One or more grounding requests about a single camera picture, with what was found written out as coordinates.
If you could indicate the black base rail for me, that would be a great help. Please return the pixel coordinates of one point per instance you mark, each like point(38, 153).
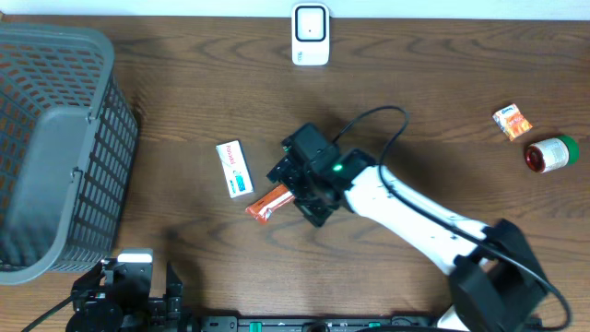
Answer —
point(227, 323)

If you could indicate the dark grey plastic basket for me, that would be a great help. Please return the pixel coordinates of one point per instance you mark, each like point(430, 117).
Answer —
point(68, 143)

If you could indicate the white jar green lid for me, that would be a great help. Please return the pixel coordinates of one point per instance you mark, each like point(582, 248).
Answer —
point(552, 154)

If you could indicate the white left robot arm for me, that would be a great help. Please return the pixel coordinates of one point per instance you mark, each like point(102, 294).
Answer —
point(132, 327)

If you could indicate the red chocolate bar wrapper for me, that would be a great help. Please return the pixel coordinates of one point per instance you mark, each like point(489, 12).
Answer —
point(262, 209)

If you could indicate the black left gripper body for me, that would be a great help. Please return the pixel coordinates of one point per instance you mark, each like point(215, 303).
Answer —
point(149, 319)

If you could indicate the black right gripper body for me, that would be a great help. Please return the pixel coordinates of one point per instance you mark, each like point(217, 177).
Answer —
point(303, 184)

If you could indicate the orange small carton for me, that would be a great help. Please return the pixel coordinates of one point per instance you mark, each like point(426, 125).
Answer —
point(511, 121)

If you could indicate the white barcode scanner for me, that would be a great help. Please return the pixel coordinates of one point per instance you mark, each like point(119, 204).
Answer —
point(310, 34)

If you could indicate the white blue medicine box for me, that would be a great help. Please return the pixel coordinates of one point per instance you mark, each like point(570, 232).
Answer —
point(235, 168)

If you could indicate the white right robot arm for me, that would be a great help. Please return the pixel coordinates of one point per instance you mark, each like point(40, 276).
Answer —
point(494, 278)

